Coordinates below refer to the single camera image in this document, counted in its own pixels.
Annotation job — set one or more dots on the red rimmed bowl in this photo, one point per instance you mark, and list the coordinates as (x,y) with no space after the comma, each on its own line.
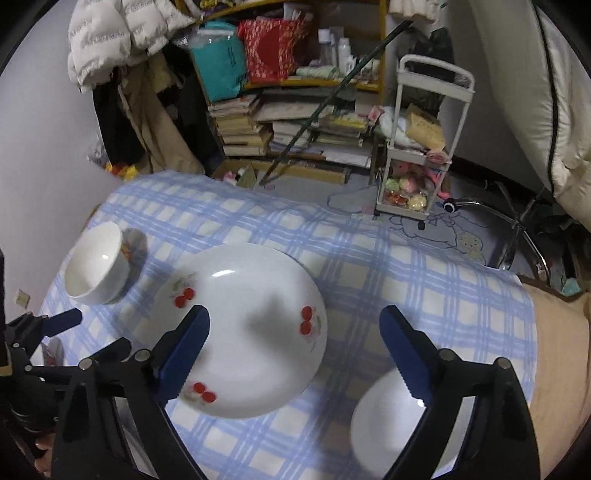
(383,422)

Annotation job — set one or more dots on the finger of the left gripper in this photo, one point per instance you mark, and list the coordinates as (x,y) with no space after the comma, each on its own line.
(51,326)
(115,352)

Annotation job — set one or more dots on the red gift bag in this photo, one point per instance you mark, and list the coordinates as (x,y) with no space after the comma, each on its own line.
(269,47)

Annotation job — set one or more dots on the white puffer jacket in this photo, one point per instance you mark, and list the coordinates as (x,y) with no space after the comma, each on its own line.
(105,35)

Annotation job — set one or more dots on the stack of books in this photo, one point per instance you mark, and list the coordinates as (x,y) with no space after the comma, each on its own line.
(235,124)

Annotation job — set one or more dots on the chrome chair base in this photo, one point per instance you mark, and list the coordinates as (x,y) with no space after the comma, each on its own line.
(515,221)

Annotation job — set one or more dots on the white rolling cart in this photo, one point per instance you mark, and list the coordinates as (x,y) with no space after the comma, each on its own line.
(431,105)

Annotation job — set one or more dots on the teal bag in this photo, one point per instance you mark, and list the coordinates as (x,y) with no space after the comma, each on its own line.
(219,56)

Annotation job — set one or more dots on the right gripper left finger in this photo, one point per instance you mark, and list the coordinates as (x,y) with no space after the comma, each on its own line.
(154,377)

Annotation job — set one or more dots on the blue plaid tablecloth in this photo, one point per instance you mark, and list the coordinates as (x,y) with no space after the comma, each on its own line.
(359,268)

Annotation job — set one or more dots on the snack bag on floor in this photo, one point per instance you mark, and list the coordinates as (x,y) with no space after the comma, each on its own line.
(98,156)

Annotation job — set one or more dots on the wall socket upper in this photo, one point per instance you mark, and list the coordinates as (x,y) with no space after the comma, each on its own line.
(22,299)

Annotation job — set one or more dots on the left hand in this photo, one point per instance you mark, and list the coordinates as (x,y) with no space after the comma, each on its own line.
(43,463)

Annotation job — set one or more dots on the large cherry plate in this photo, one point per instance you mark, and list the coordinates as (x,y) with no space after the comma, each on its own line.
(268,328)

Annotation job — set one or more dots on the white quilted bedding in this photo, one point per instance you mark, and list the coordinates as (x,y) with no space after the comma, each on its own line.
(543,89)

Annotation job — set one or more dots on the large plain white bowl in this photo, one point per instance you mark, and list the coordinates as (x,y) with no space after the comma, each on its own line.
(97,269)

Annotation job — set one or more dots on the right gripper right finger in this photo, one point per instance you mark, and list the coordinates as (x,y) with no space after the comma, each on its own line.
(441,379)

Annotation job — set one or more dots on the beige blanket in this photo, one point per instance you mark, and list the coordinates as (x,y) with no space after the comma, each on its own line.
(560,407)

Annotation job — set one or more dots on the yellow bookshelf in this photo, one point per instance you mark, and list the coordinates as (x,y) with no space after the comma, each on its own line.
(329,75)

